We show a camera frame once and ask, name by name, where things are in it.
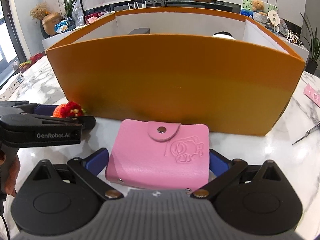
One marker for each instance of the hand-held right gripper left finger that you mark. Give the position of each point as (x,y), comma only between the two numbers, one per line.
(96,161)

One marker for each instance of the green blue painting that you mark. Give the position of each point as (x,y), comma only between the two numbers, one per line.
(246,6)

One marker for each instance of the dried yellow flowers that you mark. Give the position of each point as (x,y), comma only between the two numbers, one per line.
(40,11)

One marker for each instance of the red feathered ornament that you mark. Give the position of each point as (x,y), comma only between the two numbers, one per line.
(31,61)

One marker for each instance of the blue snack packet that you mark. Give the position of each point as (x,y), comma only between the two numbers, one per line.
(61,27)

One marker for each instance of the black white cow figurine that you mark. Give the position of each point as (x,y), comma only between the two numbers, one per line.
(295,37)

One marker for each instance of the tall plant in black pot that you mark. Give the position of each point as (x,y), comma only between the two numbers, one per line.
(312,47)

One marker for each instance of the pink gift box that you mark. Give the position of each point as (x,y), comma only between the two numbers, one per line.
(91,20)

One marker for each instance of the dark grey box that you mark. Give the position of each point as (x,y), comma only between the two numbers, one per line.
(140,30)

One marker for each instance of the brown teddy bear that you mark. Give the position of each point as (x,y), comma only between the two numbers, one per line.
(258,6)

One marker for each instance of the pink pin packet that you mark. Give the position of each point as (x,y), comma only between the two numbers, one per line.
(312,93)

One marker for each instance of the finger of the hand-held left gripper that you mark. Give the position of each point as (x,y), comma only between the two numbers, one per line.
(87,122)
(45,110)

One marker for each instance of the metal nail clipper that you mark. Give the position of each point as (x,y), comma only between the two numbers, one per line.
(308,132)

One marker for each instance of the white router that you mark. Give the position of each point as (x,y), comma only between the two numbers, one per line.
(137,5)

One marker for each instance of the decorative plate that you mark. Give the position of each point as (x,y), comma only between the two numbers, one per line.
(283,27)

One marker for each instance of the person's left hand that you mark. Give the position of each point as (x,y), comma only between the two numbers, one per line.
(14,175)

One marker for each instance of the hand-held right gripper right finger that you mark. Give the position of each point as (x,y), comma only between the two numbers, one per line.
(218,162)

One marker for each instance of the green potted plant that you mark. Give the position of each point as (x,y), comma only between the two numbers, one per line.
(70,2)

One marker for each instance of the pink snap card holder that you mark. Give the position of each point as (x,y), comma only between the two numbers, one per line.
(155,165)

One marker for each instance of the large orange box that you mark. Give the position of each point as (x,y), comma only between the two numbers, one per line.
(175,85)

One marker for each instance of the white marble tv cabinet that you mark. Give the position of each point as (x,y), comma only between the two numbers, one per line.
(300,51)

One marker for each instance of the white black plush sheep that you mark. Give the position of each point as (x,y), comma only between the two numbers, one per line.
(223,35)

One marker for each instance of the round white hand fan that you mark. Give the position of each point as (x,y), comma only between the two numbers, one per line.
(273,17)

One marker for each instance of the brown round vase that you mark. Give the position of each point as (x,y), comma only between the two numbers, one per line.
(51,23)

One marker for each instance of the crocheted red orange toy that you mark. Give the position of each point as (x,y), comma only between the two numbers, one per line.
(68,110)

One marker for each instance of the white carton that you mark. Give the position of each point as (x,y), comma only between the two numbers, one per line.
(11,86)

